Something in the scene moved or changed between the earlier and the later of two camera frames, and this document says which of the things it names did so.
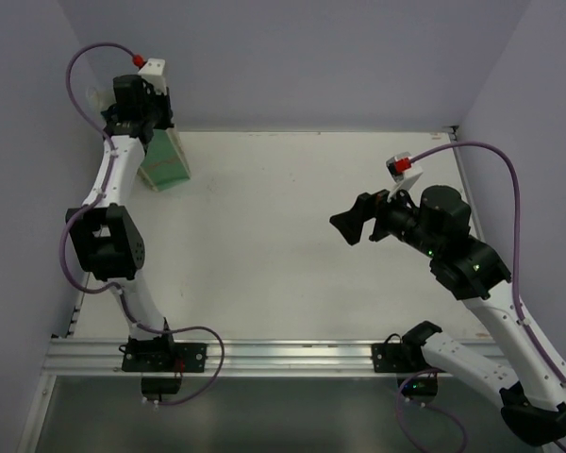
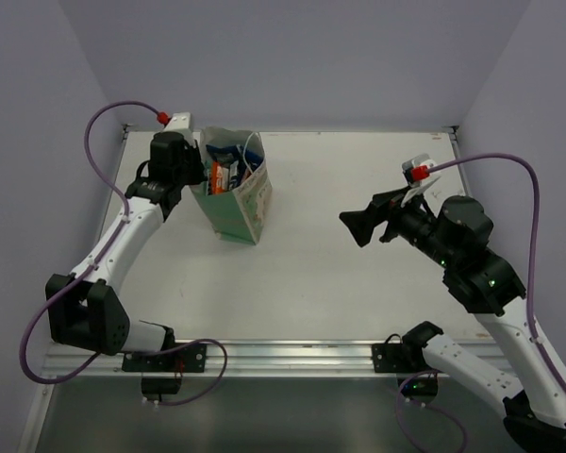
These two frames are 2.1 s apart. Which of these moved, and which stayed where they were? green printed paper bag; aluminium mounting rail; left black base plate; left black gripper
Moved: green printed paper bag; left black gripper
Stayed: left black base plate; aluminium mounting rail
